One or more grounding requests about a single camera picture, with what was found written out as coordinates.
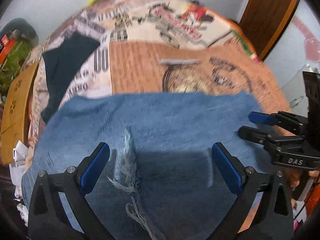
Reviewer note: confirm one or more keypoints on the printed newspaper pattern bedspread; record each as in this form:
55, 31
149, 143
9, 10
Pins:
157, 46

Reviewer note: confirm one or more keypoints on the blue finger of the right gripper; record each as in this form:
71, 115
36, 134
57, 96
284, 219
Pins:
264, 119
257, 136

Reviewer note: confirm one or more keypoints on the brown wooden door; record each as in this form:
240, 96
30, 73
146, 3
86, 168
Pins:
264, 21

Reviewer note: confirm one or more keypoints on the person right hand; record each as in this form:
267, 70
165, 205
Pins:
293, 175

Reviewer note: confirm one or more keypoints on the grey stuffed pillow toy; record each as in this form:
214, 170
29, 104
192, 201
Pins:
22, 29

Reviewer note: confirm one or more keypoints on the blue denim jeans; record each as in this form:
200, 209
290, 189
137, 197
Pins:
160, 181

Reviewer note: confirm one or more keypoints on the green fabric storage box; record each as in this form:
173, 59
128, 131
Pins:
12, 65

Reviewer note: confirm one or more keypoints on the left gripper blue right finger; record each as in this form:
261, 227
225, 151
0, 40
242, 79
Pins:
229, 166

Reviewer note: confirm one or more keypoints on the wooden lap desk board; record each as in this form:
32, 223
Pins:
15, 119

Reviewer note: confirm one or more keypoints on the white wardrobe sliding door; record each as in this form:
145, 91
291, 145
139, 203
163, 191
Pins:
296, 51

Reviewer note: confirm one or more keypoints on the folded black garment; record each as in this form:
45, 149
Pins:
61, 65

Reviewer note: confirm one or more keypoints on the orange box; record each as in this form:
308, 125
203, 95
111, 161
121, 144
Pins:
8, 44

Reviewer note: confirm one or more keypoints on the white papers pile beside bed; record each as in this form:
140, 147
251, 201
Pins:
17, 170

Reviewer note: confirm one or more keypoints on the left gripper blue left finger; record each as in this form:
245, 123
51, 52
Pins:
92, 166

